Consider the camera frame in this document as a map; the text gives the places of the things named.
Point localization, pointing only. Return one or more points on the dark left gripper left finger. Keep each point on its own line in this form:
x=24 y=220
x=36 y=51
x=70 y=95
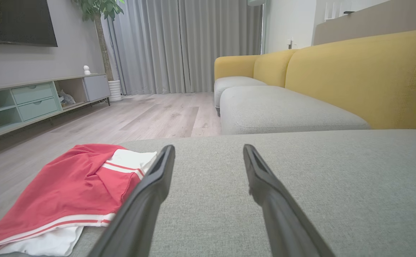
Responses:
x=140 y=214

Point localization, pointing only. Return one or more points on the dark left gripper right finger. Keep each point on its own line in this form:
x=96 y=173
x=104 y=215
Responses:
x=282 y=221

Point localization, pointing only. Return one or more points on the red shirt with white sleeves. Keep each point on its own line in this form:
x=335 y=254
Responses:
x=61 y=192

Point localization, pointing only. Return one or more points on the grey fabric sofa ottoman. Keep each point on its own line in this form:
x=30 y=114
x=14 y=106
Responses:
x=336 y=178

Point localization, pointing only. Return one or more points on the grey sofa seat cushion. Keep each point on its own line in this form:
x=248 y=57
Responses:
x=282 y=110
x=232 y=84

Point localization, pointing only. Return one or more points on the white ribbed plant pot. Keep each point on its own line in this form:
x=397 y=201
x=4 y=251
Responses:
x=115 y=91

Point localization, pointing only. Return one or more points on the grey plush toy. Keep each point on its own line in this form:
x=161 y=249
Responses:
x=66 y=98

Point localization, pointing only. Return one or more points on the small white figurine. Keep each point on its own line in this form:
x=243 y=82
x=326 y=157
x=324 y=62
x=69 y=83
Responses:
x=86 y=70

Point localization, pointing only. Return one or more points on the pale green TV cabinet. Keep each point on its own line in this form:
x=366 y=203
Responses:
x=33 y=103

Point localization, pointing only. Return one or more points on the yellow sofa backrest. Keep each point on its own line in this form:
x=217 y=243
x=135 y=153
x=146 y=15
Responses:
x=354 y=78

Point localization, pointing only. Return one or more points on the grey window curtain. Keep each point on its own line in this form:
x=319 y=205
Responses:
x=179 y=46

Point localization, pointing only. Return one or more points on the green indoor tree plant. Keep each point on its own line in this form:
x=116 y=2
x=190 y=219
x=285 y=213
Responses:
x=100 y=10

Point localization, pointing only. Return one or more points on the beige low partition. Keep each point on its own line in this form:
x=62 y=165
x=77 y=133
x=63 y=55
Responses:
x=379 y=25

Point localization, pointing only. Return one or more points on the white wall outlet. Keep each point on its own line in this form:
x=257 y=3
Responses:
x=291 y=43

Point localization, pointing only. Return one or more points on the black wall television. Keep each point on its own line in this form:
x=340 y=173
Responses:
x=15 y=19

